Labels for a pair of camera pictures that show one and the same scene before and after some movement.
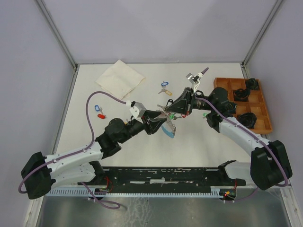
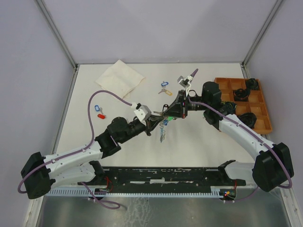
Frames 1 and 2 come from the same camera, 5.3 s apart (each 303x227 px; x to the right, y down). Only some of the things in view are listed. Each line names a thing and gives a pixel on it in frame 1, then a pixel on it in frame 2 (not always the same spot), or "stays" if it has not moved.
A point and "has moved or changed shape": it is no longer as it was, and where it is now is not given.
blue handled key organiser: (168, 129) has moved or changed shape
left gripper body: (145, 119) stays
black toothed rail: (164, 179) stays
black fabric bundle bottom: (247, 119) stays
